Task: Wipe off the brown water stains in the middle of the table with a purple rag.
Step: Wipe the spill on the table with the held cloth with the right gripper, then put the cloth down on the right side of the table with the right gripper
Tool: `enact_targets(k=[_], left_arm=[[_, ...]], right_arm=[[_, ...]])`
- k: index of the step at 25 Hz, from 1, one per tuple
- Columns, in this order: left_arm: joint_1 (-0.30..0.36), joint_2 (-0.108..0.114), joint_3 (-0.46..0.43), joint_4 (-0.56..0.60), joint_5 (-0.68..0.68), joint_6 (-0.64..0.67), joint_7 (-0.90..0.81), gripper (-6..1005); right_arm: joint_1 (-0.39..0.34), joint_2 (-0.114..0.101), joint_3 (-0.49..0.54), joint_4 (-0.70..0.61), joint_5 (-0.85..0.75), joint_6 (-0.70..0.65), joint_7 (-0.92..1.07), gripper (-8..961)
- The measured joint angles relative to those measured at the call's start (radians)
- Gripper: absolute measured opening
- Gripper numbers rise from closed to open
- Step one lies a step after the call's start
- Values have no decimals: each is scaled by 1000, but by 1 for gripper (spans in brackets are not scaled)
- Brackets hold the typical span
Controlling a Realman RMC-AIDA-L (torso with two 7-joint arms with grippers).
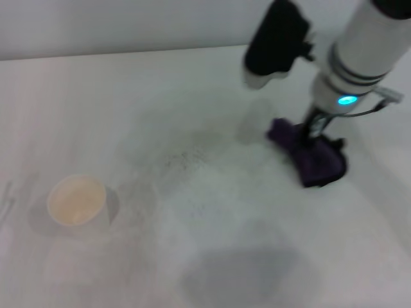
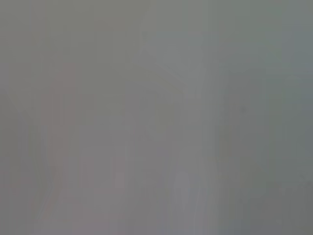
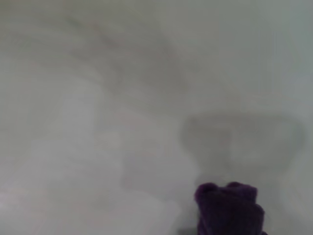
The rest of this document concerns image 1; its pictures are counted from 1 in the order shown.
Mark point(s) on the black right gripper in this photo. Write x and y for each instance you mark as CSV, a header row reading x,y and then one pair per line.
x,y
318,123

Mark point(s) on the purple rag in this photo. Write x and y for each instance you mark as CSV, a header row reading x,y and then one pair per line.
x,y
316,160

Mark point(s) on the white paper cup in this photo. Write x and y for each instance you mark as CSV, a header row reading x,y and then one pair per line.
x,y
77,200

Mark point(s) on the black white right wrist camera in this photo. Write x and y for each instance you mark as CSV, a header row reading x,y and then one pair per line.
x,y
276,38

